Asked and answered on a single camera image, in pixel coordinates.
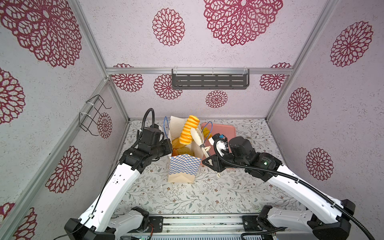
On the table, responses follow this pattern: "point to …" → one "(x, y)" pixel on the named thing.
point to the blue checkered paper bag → (184, 161)
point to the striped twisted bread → (185, 137)
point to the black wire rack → (88, 120)
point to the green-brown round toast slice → (185, 150)
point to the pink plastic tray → (228, 131)
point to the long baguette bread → (176, 143)
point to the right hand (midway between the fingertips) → (204, 159)
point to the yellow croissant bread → (206, 133)
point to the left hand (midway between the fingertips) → (172, 147)
